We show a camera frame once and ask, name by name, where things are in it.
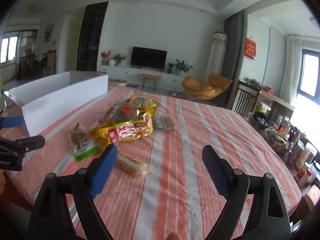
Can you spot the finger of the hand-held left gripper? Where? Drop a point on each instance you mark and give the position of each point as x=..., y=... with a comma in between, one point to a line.
x=12, y=122
x=32, y=142

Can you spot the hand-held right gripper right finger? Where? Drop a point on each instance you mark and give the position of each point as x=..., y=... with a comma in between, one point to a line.
x=213, y=167

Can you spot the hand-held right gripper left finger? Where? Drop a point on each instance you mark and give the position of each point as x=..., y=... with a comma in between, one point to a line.
x=105, y=170

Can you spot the white cardboard box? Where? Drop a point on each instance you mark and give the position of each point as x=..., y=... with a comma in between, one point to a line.
x=62, y=100

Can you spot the clear packet of brown strips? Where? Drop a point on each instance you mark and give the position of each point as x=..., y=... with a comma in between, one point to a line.
x=162, y=123

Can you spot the yellow-bordered peanut packet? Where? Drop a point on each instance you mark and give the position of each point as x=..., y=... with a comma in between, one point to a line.
x=136, y=107

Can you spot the person's right hand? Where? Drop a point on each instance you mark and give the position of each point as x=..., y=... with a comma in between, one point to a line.
x=175, y=236

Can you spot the orange wafer packet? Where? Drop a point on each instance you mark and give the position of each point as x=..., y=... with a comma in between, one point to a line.
x=130, y=165

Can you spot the yellow and red snack packet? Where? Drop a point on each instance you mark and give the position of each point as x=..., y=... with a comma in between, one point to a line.
x=125, y=133

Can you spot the clear packet of brown snack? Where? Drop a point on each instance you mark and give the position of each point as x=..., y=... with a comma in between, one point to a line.
x=78, y=137

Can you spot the orange striped tablecloth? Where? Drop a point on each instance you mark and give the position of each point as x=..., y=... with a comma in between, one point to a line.
x=187, y=135

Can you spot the glass sliding door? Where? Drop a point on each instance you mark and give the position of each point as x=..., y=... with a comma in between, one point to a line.
x=15, y=52

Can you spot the orange lounge chair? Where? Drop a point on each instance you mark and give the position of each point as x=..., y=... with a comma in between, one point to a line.
x=200, y=86

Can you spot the purple floor mat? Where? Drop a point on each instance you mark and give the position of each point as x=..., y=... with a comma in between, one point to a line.
x=175, y=93

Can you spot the brown cardboard box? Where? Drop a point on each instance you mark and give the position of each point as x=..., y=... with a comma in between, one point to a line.
x=117, y=81

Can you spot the wooden side desk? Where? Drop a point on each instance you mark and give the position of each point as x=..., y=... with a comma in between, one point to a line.
x=275, y=100

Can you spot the white television cabinet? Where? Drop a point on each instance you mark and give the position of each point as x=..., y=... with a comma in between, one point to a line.
x=172, y=80

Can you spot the wooden bench with metal legs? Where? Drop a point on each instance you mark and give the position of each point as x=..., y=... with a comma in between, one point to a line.
x=150, y=76

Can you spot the large potted green plant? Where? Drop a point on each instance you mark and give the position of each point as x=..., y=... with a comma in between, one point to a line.
x=183, y=66

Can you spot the round white vase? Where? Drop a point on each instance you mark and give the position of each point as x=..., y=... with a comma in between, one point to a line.
x=111, y=62

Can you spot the small potted green plant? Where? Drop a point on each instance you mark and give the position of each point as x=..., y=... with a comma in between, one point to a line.
x=170, y=68

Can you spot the white covered tower air conditioner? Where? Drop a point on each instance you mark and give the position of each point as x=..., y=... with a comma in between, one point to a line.
x=216, y=55

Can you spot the green plant in vase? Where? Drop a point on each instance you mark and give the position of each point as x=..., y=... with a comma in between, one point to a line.
x=120, y=58

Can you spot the red flower arrangement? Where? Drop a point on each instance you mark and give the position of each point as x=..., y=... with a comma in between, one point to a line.
x=105, y=55

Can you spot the grey curtain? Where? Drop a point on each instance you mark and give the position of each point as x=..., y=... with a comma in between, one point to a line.
x=233, y=55

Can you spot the dark tall display cabinet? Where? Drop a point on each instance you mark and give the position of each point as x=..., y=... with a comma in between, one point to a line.
x=91, y=37

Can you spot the round ceiling lamp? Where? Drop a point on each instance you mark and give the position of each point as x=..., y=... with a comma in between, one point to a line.
x=35, y=8

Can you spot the black flat television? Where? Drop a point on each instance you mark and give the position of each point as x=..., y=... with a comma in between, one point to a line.
x=148, y=57

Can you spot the white sheer curtain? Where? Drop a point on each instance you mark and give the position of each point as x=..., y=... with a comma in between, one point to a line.
x=291, y=67

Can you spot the dark framed window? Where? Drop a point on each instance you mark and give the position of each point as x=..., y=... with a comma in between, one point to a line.
x=310, y=72

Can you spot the framed wall picture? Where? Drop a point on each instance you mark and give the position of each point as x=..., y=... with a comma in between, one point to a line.
x=48, y=33

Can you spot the red wall hanging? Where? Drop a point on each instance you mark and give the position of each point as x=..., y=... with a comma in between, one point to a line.
x=250, y=48

